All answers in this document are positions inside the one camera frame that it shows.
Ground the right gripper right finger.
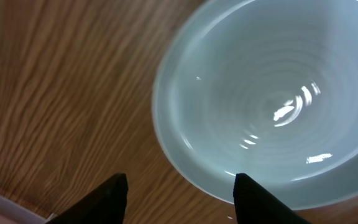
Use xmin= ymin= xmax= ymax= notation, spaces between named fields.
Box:
xmin=233 ymin=173 xmax=309 ymax=224

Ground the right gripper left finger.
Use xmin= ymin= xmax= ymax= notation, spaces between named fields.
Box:
xmin=47 ymin=173 xmax=129 ymax=224

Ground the light blue plate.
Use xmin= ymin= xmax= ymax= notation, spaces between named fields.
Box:
xmin=152 ymin=0 xmax=358 ymax=210

